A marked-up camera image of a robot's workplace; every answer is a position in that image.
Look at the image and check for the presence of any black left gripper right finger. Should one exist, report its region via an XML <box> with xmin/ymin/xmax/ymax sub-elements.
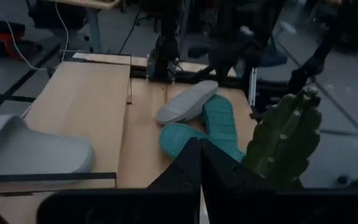
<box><xmin>201</xmin><ymin>139</ymin><xmax>358</xmax><ymax>224</ymax></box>

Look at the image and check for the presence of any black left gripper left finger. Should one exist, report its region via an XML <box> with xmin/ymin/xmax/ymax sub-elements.
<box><xmin>37</xmin><ymin>138</ymin><xmax>201</xmax><ymax>224</ymax></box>

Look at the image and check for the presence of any teal rubber slide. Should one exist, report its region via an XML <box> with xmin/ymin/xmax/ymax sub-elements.
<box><xmin>202</xmin><ymin>94</ymin><xmax>246</xmax><ymax>162</ymax></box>
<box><xmin>159</xmin><ymin>123</ymin><xmax>209</xmax><ymax>159</ymax></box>

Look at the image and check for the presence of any grey rubber slide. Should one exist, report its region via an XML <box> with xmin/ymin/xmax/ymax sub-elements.
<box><xmin>156</xmin><ymin>80</ymin><xmax>219</xmax><ymax>126</ymax></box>
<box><xmin>0</xmin><ymin>113</ymin><xmax>95</xmax><ymax>175</ymax></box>

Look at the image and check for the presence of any green cactus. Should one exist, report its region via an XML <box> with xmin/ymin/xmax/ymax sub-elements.
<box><xmin>241</xmin><ymin>86</ymin><xmax>323</xmax><ymax>190</ymax></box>

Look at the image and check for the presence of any grey metal desk leg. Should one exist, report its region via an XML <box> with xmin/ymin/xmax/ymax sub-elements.
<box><xmin>85</xmin><ymin>7</ymin><xmax>104</xmax><ymax>54</ymax></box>

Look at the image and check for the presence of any red and black cart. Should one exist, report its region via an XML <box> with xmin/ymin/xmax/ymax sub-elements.
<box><xmin>0</xmin><ymin>20</ymin><xmax>40</xmax><ymax>60</ymax></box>

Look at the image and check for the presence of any wooden shelf with black frame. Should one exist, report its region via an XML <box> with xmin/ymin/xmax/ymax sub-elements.
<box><xmin>0</xmin><ymin>60</ymin><xmax>132</xmax><ymax>224</ymax></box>

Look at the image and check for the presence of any long white cable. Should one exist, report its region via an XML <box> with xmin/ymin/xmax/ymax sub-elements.
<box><xmin>4</xmin><ymin>0</ymin><xmax>71</xmax><ymax>72</ymax></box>

